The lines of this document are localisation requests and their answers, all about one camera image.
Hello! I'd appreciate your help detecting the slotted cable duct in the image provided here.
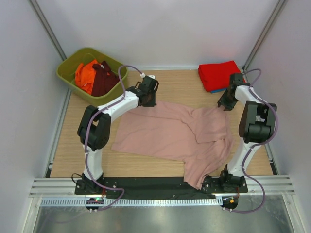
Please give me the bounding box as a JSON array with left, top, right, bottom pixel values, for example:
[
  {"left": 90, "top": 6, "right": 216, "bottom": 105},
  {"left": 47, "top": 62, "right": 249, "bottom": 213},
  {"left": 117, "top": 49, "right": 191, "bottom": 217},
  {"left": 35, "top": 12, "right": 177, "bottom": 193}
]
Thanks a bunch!
[{"left": 40, "top": 197, "right": 223, "bottom": 208}]

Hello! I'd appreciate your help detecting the pink t shirt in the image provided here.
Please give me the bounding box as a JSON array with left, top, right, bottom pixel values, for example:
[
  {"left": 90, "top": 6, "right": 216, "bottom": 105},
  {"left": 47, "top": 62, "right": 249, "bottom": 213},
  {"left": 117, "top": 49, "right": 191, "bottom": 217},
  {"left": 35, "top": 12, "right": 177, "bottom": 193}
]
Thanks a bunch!
[{"left": 111, "top": 101, "right": 234, "bottom": 189}]

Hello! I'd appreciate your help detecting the left aluminium corner post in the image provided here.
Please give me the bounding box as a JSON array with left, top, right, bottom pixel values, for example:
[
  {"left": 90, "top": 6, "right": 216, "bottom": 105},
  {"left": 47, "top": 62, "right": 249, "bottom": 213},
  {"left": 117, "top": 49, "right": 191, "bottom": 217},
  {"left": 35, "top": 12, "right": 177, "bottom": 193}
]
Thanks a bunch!
[{"left": 28, "top": 0, "right": 67, "bottom": 61}]

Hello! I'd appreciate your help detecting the folded red t shirt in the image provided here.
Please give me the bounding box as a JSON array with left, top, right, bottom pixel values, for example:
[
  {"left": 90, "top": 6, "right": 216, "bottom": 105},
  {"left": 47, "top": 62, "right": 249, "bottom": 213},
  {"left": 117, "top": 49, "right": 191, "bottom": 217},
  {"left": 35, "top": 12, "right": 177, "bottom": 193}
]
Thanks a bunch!
[{"left": 198, "top": 61, "right": 241, "bottom": 92}]

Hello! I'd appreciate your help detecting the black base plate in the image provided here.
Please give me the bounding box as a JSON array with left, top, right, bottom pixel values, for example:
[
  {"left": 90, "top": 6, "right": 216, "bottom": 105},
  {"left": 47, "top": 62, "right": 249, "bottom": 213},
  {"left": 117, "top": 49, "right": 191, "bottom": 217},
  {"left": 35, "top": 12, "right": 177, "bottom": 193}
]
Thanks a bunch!
[{"left": 74, "top": 176, "right": 248, "bottom": 197}]

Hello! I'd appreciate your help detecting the orange t shirt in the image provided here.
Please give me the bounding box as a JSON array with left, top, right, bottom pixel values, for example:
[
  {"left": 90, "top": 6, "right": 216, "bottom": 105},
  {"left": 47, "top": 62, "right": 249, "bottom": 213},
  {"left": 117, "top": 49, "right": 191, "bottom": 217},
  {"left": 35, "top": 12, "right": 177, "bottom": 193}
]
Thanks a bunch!
[{"left": 74, "top": 59, "right": 99, "bottom": 95}]

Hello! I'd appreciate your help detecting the aluminium corner post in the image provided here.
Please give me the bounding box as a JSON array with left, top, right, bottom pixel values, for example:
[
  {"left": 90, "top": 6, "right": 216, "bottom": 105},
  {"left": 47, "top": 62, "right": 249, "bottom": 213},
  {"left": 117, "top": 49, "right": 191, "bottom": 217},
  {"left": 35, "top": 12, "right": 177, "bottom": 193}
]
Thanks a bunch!
[
  {"left": 28, "top": 0, "right": 67, "bottom": 61},
  {"left": 242, "top": 0, "right": 288, "bottom": 71}
]

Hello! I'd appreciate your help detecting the aluminium frame rail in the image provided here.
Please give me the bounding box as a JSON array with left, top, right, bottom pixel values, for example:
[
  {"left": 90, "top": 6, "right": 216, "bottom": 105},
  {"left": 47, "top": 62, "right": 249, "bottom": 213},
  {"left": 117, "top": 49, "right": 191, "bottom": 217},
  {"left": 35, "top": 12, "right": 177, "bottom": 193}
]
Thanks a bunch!
[{"left": 29, "top": 175, "right": 295, "bottom": 197}]

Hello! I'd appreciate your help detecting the folded blue t shirt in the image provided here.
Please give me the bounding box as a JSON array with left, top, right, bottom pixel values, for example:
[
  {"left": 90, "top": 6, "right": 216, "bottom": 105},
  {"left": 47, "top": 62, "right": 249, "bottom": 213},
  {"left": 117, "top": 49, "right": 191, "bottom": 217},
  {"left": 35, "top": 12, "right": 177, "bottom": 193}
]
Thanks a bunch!
[{"left": 210, "top": 88, "right": 226, "bottom": 94}]

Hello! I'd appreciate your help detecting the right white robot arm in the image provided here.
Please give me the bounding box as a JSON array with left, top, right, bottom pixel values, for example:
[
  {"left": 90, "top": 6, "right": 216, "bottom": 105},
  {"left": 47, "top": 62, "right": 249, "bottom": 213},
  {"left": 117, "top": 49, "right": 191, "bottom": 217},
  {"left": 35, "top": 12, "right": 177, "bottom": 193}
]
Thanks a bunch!
[{"left": 217, "top": 73, "right": 276, "bottom": 193}]

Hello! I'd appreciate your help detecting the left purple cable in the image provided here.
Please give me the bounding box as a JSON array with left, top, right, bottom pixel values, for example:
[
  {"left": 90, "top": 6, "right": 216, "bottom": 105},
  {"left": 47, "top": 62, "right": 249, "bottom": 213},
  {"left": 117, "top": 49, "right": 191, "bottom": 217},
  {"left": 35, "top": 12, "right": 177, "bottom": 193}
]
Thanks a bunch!
[{"left": 84, "top": 65, "right": 146, "bottom": 207}]

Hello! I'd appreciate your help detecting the green plastic bin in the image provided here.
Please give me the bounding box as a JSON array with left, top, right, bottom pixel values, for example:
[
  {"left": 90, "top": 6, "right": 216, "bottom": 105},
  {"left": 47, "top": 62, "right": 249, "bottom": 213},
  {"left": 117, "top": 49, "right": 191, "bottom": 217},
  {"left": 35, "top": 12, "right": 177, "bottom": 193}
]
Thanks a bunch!
[{"left": 56, "top": 48, "right": 128, "bottom": 106}]

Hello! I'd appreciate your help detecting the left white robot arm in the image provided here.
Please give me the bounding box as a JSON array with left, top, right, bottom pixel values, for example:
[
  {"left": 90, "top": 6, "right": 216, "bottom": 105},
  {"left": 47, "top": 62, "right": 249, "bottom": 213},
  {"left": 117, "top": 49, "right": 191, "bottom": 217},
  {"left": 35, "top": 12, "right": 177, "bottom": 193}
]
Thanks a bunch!
[{"left": 75, "top": 75, "right": 159, "bottom": 195}]

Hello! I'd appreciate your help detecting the right aluminium corner post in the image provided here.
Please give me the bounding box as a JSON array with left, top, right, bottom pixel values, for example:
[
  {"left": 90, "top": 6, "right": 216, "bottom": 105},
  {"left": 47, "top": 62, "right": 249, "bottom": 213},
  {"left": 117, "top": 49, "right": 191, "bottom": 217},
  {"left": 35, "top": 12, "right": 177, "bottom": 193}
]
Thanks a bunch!
[{"left": 242, "top": 0, "right": 288, "bottom": 71}]

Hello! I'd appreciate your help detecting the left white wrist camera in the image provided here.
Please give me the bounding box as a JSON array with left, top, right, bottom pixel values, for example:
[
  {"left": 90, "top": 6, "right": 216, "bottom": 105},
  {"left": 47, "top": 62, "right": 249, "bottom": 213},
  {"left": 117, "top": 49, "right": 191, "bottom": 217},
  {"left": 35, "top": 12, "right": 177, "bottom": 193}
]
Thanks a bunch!
[{"left": 140, "top": 73, "right": 155, "bottom": 79}]

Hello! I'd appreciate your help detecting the maroon t shirt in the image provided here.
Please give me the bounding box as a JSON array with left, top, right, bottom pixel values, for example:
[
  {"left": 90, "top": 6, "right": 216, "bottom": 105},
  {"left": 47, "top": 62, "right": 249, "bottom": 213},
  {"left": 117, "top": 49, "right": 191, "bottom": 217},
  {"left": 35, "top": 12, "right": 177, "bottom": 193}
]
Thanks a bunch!
[{"left": 91, "top": 61, "right": 119, "bottom": 97}]

